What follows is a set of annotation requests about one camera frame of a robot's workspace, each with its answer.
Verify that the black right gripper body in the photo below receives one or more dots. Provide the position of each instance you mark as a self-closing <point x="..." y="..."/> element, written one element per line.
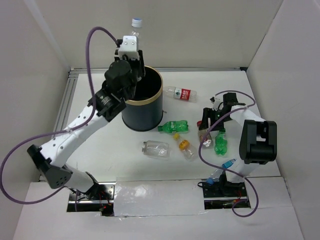
<point x="218" y="114"/>

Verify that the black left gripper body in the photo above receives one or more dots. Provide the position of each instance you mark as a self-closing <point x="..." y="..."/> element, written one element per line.
<point x="138" y="70"/>

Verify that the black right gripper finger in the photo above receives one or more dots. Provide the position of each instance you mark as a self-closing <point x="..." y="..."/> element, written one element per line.
<point x="206" y="119"/>
<point x="218" y="127"/>

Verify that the clear bottle yellow cap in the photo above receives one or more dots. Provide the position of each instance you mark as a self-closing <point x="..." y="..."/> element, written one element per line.
<point x="185" y="147"/>

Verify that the clear bottle blue cap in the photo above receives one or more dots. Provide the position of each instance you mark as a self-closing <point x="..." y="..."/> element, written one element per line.
<point x="136" y="30"/>

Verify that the clear capless wide bottle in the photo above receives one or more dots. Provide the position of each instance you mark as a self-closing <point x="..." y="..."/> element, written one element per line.
<point x="155" y="149"/>

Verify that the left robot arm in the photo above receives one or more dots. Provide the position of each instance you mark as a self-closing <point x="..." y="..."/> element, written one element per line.
<point x="51" y="158"/>

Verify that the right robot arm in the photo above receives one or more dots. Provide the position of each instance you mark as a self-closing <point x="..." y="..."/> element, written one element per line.
<point x="257" y="146"/>

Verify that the black bin gold rim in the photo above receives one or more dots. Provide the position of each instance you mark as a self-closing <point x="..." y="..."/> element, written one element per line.
<point x="145" y="111"/>

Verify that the small green bottle right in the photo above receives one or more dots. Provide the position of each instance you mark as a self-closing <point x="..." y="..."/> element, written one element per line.
<point x="221" y="142"/>

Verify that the clear bottle red label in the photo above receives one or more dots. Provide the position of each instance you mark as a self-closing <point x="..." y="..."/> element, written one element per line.
<point x="179" y="93"/>

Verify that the clear bottle blue label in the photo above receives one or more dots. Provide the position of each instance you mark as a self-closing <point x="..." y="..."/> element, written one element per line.
<point x="215" y="176"/>

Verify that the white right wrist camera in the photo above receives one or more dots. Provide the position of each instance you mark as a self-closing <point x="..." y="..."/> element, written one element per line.
<point x="216" y="103"/>

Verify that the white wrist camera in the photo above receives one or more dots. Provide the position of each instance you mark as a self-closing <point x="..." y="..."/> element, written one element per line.
<point x="129" y="49"/>
<point x="216" y="103"/>

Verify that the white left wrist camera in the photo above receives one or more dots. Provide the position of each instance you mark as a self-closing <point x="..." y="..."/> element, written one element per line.
<point x="129" y="49"/>

